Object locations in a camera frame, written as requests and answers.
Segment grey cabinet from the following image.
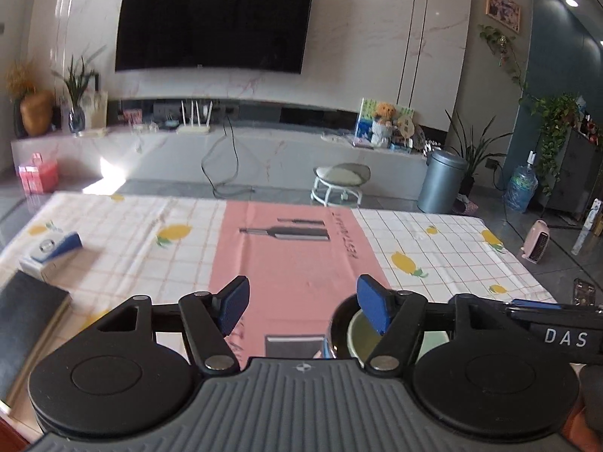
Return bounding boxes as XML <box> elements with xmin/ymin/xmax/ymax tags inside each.
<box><xmin>549</xmin><ymin>127</ymin><xmax>603</xmax><ymax>220</ymax></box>

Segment sketch portrait print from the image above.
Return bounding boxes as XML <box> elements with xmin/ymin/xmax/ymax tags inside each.
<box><xmin>89</xmin><ymin>92</ymin><xmax>109</xmax><ymax>129</ymax></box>

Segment grey round stool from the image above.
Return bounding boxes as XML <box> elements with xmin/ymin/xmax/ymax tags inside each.
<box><xmin>311</xmin><ymin>162</ymin><xmax>371</xmax><ymax>207</ymax></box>

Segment round paper fan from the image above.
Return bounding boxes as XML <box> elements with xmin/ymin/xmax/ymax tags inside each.
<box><xmin>395</xmin><ymin>115</ymin><xmax>416</xmax><ymax>144</ymax></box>

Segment dried yellow flowers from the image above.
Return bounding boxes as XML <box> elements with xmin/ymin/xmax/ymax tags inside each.
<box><xmin>6</xmin><ymin>60</ymin><xmax>38</xmax><ymax>102</ymax></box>

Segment teddy bear bouquet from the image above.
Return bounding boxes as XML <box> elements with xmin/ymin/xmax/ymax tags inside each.
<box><xmin>371</xmin><ymin>102</ymin><xmax>395</xmax><ymax>146</ymax></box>

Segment black television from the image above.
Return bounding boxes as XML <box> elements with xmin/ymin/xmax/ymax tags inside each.
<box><xmin>115</xmin><ymin>0</ymin><xmax>317</xmax><ymax>75</ymax></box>

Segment black notebook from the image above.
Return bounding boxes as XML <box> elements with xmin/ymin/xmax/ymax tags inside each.
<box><xmin>0</xmin><ymin>270</ymin><xmax>72</xmax><ymax>403</ymax></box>

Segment framed wall picture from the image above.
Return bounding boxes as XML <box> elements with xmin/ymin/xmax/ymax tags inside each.
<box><xmin>486</xmin><ymin>0</ymin><xmax>522</xmax><ymax>34</ymax></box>

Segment brown round vase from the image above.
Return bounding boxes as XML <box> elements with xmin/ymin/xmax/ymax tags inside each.
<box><xmin>20</xmin><ymin>92</ymin><xmax>54</xmax><ymax>136</ymax></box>

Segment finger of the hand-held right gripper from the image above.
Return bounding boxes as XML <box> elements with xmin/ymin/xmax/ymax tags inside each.
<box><xmin>505</xmin><ymin>298</ymin><xmax>603</xmax><ymax>314</ymax></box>

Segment pink space heater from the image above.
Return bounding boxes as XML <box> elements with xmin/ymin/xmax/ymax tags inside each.
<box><xmin>520</xmin><ymin>220</ymin><xmax>549</xmax><ymax>263</ymax></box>

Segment marble television console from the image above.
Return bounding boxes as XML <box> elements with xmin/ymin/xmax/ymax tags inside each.
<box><xmin>10</xmin><ymin>125</ymin><xmax>441</xmax><ymax>199</ymax></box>

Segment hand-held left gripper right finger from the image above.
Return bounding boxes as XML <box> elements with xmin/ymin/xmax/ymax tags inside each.
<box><xmin>357</xmin><ymin>274</ymin><xmax>512</xmax><ymax>373</ymax></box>

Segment black cable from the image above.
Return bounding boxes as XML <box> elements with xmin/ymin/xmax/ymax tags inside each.
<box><xmin>201</xmin><ymin>115</ymin><xmax>257</xmax><ymax>197</ymax></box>

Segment hanging vine plant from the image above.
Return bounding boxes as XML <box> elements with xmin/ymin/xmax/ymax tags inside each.
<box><xmin>478</xmin><ymin>24</ymin><xmax>585</xmax><ymax>196</ymax></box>

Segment painted canvas picture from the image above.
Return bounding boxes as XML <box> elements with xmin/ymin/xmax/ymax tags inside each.
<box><xmin>357</xmin><ymin>98</ymin><xmax>415</xmax><ymax>144</ymax></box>

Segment potted snake plant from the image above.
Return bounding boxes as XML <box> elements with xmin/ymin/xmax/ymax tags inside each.
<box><xmin>445</xmin><ymin>110</ymin><xmax>514</xmax><ymax>196</ymax></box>

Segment green ceramic bowl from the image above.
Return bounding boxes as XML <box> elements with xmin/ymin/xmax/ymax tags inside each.
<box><xmin>346</xmin><ymin>311</ymin><xmax>453</xmax><ymax>370</ymax></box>

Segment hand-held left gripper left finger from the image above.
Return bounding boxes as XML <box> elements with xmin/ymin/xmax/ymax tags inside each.
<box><xmin>96</xmin><ymin>275</ymin><xmax>250</xmax><ymax>370</ymax></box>

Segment white and blue box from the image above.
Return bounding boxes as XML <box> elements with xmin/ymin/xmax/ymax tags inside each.
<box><xmin>20</xmin><ymin>232</ymin><xmax>84</xmax><ymax>276</ymax></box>

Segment grey trash can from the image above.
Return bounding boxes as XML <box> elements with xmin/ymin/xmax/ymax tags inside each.
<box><xmin>417</xmin><ymin>150</ymin><xmax>468</xmax><ymax>214</ymax></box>

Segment pink placemat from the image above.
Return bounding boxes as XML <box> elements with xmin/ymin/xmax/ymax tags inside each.
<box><xmin>207</xmin><ymin>200</ymin><xmax>392</xmax><ymax>359</ymax></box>

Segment white router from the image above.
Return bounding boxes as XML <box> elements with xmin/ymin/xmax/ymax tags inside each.
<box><xmin>176</xmin><ymin>99</ymin><xmax>214</xmax><ymax>133</ymax></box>

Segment pink storage box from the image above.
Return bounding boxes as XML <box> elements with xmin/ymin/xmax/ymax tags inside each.
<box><xmin>18</xmin><ymin>153</ymin><xmax>60</xmax><ymax>194</ymax></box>

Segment green plant in blue vase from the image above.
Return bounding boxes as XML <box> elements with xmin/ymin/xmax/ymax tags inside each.
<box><xmin>52</xmin><ymin>44</ymin><xmax>108</xmax><ymax>133</ymax></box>

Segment blue water jug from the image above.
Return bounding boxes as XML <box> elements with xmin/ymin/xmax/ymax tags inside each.
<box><xmin>506</xmin><ymin>151</ymin><xmax>539</xmax><ymax>212</ymax></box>

